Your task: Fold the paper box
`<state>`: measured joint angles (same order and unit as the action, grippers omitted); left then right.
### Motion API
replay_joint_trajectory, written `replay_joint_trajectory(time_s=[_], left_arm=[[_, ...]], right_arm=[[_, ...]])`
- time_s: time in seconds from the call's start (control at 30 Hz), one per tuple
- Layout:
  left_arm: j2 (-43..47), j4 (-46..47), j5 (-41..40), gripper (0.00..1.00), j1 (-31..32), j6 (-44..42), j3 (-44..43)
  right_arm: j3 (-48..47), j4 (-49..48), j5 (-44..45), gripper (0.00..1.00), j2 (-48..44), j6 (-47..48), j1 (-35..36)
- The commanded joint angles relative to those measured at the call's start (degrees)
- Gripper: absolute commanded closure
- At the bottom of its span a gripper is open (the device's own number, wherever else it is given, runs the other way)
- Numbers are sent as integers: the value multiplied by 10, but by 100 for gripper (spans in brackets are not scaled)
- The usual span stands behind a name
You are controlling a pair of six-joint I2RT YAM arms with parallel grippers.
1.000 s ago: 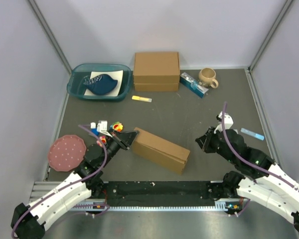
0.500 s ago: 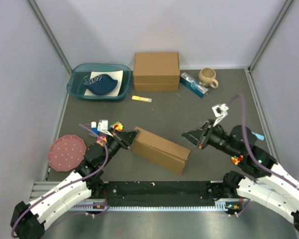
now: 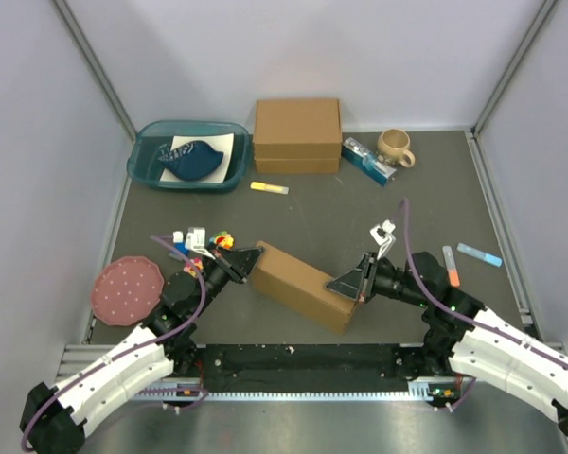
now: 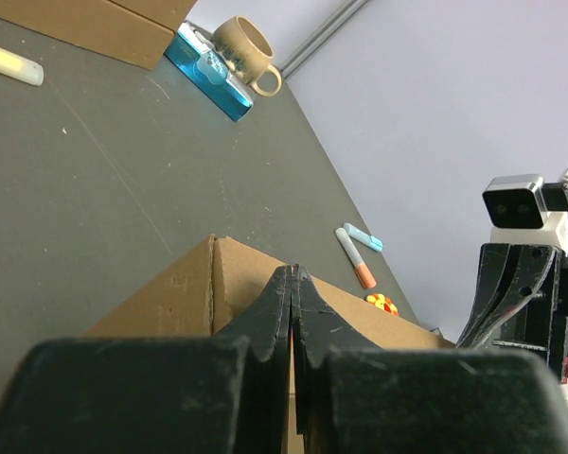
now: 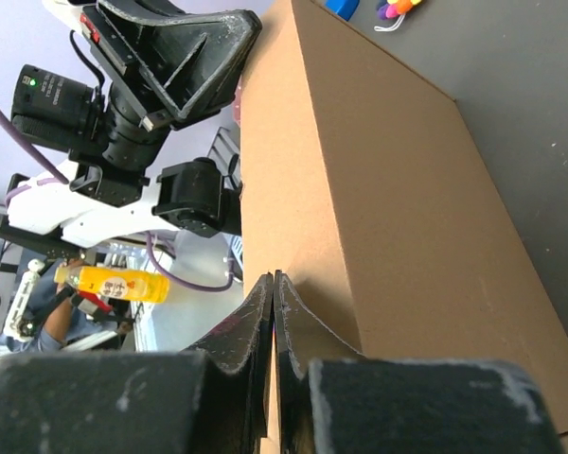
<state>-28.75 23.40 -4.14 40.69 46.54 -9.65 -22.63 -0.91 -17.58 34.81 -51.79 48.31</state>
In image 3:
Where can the grey slotted cable duct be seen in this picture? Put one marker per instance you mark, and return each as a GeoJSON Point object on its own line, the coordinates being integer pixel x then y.
{"type": "Point", "coordinates": [414, 392]}

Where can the upper folded cardboard box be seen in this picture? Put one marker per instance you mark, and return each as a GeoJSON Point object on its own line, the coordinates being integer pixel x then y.
{"type": "Point", "coordinates": [297, 128]}

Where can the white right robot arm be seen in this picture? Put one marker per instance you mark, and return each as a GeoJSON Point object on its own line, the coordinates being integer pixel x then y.
{"type": "Point", "coordinates": [465, 337]}

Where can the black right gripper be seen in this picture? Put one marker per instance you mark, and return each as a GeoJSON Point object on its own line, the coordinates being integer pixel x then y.
{"type": "Point", "coordinates": [354, 284]}

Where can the white paper sheet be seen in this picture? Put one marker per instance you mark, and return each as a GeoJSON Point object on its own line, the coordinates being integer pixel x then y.
{"type": "Point", "coordinates": [222, 143]}

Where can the yellow glue stick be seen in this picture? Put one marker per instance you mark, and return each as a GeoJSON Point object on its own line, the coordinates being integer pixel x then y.
{"type": "Point", "coordinates": [270, 188]}

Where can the dark blue fish plate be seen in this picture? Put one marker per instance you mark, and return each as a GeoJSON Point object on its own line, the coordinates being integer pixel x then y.
{"type": "Point", "coordinates": [192, 161]}

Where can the light blue marker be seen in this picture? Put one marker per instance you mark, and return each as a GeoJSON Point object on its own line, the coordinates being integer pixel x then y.
{"type": "Point", "coordinates": [488, 258]}

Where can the pink flower toy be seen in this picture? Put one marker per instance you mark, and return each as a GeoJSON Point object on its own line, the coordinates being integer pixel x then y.
{"type": "Point", "coordinates": [195, 267]}

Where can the beige ceramic mug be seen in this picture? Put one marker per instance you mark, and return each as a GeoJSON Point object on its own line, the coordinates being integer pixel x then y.
{"type": "Point", "coordinates": [394, 148]}

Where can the orange grey marker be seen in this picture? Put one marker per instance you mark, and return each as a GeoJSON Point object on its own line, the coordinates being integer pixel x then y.
{"type": "Point", "coordinates": [451, 266]}

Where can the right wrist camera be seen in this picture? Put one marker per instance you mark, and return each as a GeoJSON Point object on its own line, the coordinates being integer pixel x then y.
{"type": "Point", "coordinates": [383, 235]}

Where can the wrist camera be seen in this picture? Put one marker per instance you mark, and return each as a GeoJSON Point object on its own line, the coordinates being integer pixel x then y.
{"type": "Point", "coordinates": [383, 235]}
{"type": "Point", "coordinates": [195, 241]}

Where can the teal plastic bin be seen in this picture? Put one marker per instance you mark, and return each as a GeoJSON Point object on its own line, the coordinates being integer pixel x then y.
{"type": "Point", "coordinates": [142, 165]}

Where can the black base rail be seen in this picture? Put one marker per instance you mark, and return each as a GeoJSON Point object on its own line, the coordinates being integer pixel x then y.
{"type": "Point", "coordinates": [303, 368]}

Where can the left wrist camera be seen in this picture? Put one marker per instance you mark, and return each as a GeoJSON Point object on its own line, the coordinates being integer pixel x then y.
{"type": "Point", "coordinates": [195, 241]}

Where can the blue toothbrush package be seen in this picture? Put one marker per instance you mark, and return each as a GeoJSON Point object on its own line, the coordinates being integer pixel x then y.
{"type": "Point", "coordinates": [367, 161]}

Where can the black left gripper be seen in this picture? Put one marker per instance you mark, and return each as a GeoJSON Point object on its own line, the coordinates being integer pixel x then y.
{"type": "Point", "coordinates": [241, 260]}

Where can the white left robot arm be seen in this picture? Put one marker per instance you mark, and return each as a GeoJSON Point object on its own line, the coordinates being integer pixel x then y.
{"type": "Point", "coordinates": [60, 418]}

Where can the pink dotted plate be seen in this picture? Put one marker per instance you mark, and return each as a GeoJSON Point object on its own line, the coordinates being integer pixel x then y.
{"type": "Point", "coordinates": [126, 291]}

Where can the brown cardboard box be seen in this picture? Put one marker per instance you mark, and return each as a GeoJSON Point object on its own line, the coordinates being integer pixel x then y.
{"type": "Point", "coordinates": [301, 288]}

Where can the rainbow flower toy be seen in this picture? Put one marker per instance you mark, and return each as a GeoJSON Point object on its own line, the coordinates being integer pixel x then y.
{"type": "Point", "coordinates": [223, 240]}

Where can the blue eraser block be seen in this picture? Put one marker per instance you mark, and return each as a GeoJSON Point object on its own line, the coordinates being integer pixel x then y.
{"type": "Point", "coordinates": [180, 250]}

